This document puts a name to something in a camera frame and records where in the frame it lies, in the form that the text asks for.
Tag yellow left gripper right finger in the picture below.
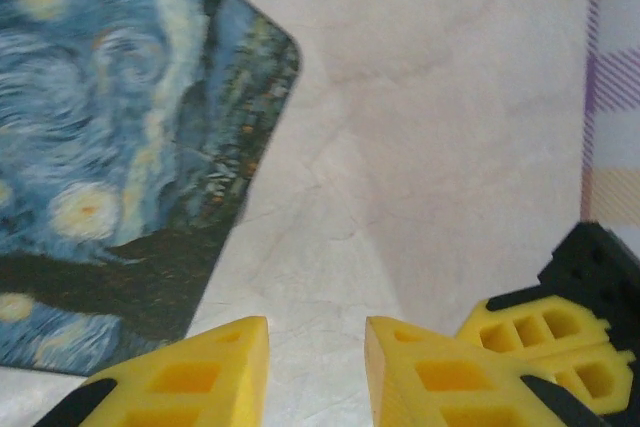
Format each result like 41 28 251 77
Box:
364 315 617 427

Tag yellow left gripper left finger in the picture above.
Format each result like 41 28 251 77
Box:
33 315 271 427

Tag starry night print box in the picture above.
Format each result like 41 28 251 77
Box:
0 0 307 379

